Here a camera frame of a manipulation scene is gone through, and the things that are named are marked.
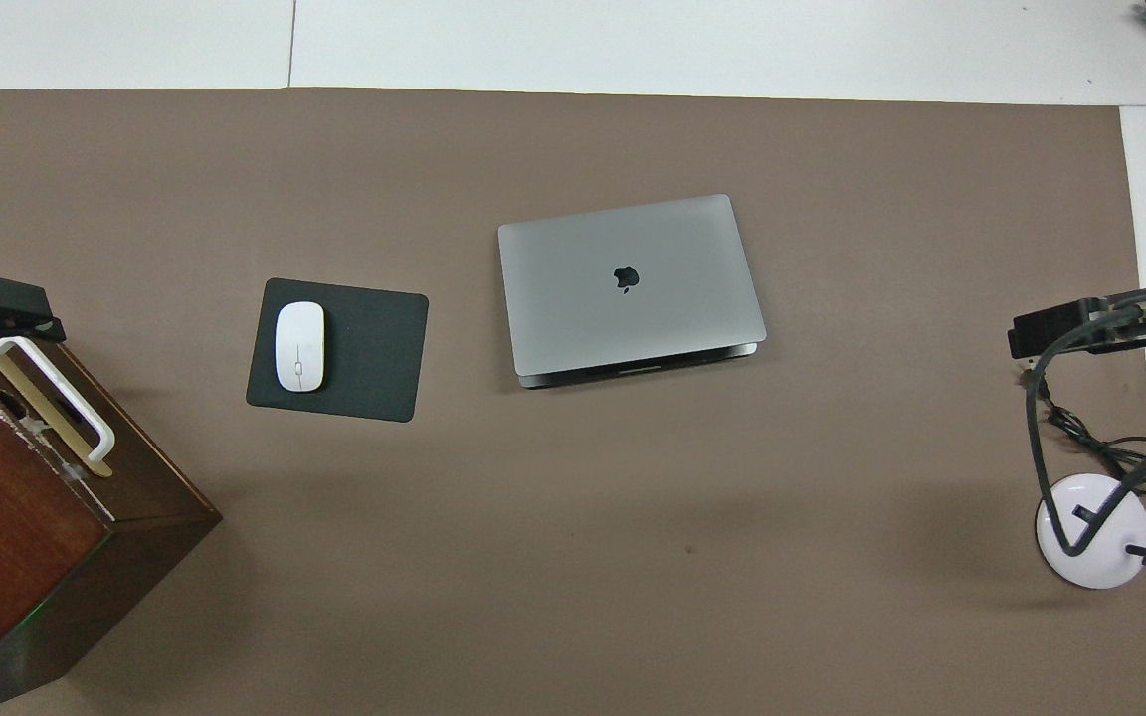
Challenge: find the grey laptop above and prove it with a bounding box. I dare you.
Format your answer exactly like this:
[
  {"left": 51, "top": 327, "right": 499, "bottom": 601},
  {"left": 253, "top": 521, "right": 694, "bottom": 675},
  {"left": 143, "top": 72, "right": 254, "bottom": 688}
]
[{"left": 497, "top": 194, "right": 768, "bottom": 390}]

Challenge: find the dark brown wooden box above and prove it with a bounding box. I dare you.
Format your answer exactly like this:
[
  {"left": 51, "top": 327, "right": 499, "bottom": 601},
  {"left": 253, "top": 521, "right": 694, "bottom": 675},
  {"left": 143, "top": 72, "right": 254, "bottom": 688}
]
[{"left": 0, "top": 333, "right": 224, "bottom": 715}]

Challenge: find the white desk lamp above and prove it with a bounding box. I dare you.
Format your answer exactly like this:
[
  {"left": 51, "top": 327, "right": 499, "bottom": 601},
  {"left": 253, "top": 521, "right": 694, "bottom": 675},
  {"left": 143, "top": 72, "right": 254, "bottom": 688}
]
[{"left": 1036, "top": 408, "right": 1146, "bottom": 590}]

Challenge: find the brown table mat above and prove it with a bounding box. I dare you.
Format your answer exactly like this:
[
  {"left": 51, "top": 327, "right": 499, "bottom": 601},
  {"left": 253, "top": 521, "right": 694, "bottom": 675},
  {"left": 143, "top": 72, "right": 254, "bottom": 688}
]
[{"left": 0, "top": 88, "right": 1146, "bottom": 716}]

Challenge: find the white computer mouse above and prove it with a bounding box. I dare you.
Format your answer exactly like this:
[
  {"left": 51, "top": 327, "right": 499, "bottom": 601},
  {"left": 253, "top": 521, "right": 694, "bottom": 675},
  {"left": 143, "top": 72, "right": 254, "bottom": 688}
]
[{"left": 275, "top": 301, "right": 326, "bottom": 393}]

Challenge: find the black mouse pad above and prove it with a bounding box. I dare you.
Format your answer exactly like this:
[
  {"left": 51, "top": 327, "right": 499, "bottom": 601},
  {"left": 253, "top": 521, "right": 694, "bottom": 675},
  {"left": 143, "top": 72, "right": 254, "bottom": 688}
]
[{"left": 246, "top": 277, "right": 431, "bottom": 424}]

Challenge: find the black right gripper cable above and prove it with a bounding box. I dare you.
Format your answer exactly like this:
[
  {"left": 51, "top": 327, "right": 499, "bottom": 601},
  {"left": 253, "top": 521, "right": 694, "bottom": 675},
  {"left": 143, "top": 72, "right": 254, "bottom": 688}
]
[{"left": 1026, "top": 290, "right": 1146, "bottom": 558}]

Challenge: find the black lamp power cable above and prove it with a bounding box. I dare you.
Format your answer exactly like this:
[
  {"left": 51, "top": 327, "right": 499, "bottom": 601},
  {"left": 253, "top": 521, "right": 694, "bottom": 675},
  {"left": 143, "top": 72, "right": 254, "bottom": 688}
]
[{"left": 1021, "top": 363, "right": 1146, "bottom": 558}]

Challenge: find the brass handle plate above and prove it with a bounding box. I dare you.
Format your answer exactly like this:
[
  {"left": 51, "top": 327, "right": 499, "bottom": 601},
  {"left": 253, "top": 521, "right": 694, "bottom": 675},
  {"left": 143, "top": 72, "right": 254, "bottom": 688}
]
[{"left": 0, "top": 343, "right": 114, "bottom": 478}]

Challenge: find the white box handle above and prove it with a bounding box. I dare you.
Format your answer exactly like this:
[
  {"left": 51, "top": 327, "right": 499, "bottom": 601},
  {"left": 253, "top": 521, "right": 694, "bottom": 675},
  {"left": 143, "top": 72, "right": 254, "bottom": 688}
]
[{"left": 0, "top": 335, "right": 116, "bottom": 463}]

